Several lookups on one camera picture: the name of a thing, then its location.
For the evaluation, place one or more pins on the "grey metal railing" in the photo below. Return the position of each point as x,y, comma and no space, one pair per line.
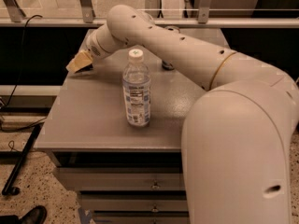
182,13

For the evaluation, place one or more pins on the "black metal floor pole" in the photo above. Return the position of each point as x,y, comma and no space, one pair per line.
9,188

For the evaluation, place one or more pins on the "bottom grey drawer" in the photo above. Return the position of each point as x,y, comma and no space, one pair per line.
130,218

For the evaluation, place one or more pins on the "clear plastic water bottle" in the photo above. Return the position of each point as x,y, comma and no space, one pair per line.
136,83

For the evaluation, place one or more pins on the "grey drawer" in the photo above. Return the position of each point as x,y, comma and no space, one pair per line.
120,179
135,201
130,218

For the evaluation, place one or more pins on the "top grey drawer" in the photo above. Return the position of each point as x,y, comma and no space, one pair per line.
120,179

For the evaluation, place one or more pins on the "grey drawer cabinet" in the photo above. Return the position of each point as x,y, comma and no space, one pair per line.
87,127

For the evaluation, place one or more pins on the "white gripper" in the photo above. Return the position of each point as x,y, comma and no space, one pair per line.
94,49

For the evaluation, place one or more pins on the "black shoe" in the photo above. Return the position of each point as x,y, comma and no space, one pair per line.
35,216

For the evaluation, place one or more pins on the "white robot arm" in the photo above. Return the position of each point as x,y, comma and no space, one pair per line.
236,138

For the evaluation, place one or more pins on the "silver blue energy drink can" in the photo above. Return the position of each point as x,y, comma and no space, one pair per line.
166,65

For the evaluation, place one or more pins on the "middle grey drawer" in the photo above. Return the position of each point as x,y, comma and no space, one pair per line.
135,201

